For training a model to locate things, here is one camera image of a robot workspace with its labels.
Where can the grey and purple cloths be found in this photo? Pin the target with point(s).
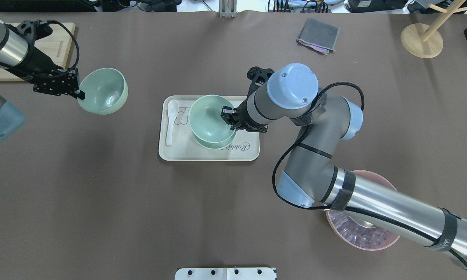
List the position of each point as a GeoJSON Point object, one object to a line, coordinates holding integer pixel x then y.
{"type": "Point", "coordinates": [319, 36]}

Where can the cream rabbit serving tray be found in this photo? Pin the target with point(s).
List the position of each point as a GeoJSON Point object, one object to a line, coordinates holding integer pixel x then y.
{"type": "Point", "coordinates": [245, 146]}

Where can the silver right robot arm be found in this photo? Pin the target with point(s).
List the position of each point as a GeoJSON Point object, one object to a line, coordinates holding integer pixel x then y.
{"type": "Point", "coordinates": [309, 180]}

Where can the green bowl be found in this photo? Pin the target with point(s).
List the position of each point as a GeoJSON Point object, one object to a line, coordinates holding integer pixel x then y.
{"type": "Point", "coordinates": [106, 91]}
{"type": "Point", "coordinates": [215, 145]}
{"type": "Point", "coordinates": [206, 121]}

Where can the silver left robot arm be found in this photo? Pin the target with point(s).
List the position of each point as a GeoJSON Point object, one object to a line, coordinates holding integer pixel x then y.
{"type": "Point", "coordinates": [20, 57]}

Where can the pink bowl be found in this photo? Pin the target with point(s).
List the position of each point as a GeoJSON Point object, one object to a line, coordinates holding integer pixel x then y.
{"type": "Point", "coordinates": [393, 237]}

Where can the aluminium frame post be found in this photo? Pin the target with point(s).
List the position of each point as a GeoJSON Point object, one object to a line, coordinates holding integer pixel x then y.
{"type": "Point", "coordinates": [227, 8]}

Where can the wooden cutting board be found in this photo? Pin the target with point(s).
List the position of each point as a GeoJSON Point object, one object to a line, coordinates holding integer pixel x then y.
{"type": "Point", "coordinates": [57, 46]}

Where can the green bowl on tray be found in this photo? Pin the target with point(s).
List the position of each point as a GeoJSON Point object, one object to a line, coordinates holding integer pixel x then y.
{"type": "Point", "coordinates": [215, 145]}

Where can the wooden cup tree stand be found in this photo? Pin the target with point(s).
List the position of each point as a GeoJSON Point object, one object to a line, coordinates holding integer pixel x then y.
{"type": "Point", "coordinates": [424, 41]}

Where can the white ceramic spoon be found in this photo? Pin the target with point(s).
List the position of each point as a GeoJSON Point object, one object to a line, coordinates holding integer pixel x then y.
{"type": "Point", "coordinates": [172, 113]}

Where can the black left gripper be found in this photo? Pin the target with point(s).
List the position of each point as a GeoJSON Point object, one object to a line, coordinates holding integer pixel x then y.
{"type": "Point", "coordinates": [38, 65]}

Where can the clear ice cubes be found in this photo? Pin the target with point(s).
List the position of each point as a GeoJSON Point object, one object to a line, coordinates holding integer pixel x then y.
{"type": "Point", "coordinates": [357, 235]}

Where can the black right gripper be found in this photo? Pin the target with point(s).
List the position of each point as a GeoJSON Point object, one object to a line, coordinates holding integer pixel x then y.
{"type": "Point", "coordinates": [243, 119]}

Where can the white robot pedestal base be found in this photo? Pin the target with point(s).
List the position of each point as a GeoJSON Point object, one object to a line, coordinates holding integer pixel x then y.
{"type": "Point", "coordinates": [235, 273]}

